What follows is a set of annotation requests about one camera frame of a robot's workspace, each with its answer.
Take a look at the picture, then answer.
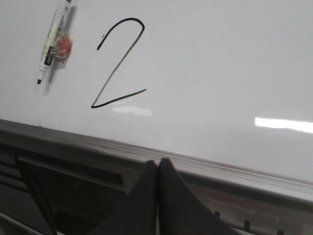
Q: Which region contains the grey whiteboard frame ledge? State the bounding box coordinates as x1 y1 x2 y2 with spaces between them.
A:
0 119 313 204

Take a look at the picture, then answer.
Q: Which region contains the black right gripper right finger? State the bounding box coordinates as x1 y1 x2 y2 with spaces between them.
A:
157 158 237 235

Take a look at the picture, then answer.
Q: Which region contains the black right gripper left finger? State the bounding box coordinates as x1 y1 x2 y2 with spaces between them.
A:
90 161 157 235

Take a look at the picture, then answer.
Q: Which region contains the white whiteboard marker with magnet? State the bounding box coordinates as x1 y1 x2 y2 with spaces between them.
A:
37 0 71 84

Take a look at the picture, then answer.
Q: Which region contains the white whiteboard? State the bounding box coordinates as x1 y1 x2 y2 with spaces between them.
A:
0 0 313 181

